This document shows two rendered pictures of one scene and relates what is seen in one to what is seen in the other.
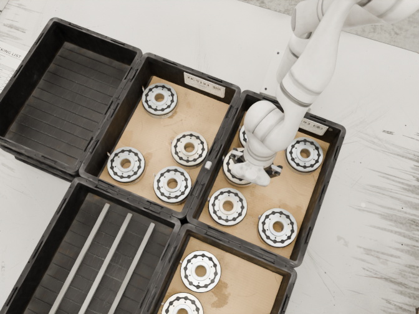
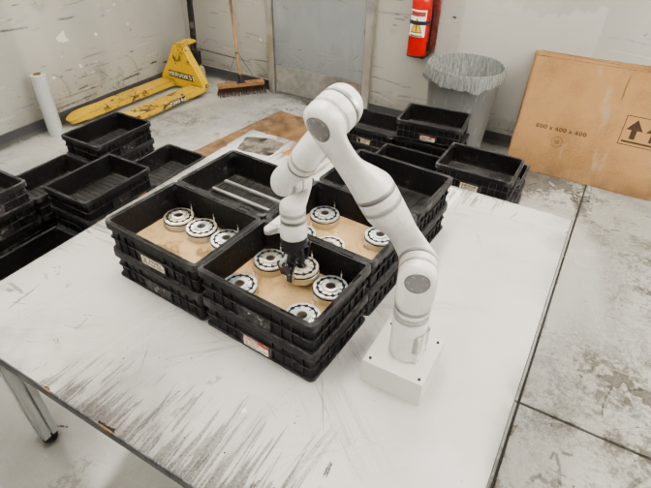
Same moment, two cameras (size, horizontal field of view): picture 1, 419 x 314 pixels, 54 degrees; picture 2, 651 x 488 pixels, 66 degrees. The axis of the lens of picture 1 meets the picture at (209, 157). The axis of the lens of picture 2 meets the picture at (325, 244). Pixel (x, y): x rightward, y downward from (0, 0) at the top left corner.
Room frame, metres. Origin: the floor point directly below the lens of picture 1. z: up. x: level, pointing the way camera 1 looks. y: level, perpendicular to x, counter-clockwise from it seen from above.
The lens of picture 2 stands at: (0.64, -1.17, 1.83)
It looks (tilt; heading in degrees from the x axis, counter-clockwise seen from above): 38 degrees down; 102
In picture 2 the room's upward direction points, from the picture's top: 1 degrees clockwise
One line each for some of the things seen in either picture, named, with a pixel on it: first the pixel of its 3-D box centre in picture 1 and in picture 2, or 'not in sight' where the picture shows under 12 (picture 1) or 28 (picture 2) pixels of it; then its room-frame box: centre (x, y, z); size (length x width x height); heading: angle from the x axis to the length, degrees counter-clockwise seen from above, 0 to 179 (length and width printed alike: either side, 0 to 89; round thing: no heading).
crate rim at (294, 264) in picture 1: (269, 173); (285, 269); (0.31, -0.15, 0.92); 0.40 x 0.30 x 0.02; 159
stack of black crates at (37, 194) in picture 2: not in sight; (61, 201); (-1.26, 0.78, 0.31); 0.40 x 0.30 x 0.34; 73
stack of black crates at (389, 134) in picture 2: not in sight; (371, 144); (0.30, 1.91, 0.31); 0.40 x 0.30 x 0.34; 163
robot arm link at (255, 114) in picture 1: (264, 130); (294, 193); (0.33, -0.11, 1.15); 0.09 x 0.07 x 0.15; 45
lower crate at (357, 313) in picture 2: not in sight; (286, 309); (0.31, -0.15, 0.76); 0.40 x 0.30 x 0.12; 159
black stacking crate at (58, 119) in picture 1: (70, 99); (385, 193); (0.53, 0.41, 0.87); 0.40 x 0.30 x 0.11; 159
